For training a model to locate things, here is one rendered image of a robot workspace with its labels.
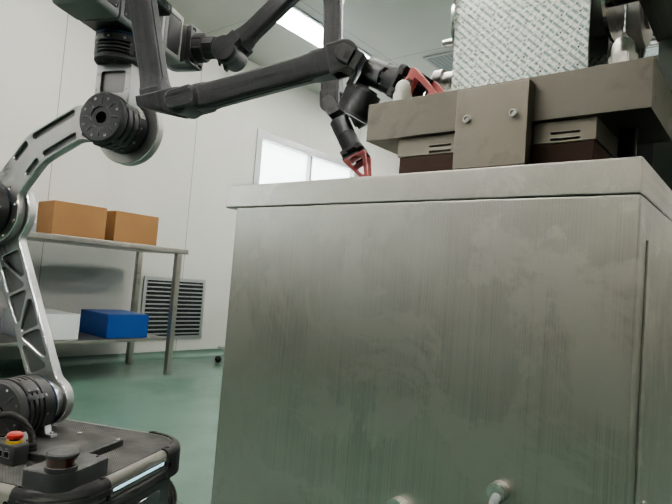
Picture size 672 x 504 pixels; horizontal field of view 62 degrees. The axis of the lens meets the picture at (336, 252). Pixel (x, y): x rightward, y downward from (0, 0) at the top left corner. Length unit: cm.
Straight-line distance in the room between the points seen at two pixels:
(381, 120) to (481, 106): 18
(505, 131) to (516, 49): 31
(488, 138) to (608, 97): 15
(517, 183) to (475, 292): 14
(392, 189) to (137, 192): 404
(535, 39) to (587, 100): 31
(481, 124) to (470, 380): 33
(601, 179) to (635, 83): 14
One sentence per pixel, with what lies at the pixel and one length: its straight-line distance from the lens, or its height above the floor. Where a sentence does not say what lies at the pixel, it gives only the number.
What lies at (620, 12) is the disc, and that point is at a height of 124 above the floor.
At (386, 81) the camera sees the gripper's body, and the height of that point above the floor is 114.
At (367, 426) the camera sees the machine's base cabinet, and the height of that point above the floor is 55.
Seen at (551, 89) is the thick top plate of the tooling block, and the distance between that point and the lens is 78.
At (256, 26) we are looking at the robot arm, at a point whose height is 150.
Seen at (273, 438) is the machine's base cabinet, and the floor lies 49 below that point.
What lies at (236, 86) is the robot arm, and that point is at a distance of 125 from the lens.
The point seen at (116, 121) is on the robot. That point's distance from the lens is 161.
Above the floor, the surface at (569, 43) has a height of 116.
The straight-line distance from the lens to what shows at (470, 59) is 109.
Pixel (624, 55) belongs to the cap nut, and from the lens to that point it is 80.
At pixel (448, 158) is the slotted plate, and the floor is 93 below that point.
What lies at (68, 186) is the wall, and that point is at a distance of 447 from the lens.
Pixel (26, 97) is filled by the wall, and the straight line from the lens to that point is 444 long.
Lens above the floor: 74
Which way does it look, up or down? 3 degrees up
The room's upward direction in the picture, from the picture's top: 5 degrees clockwise
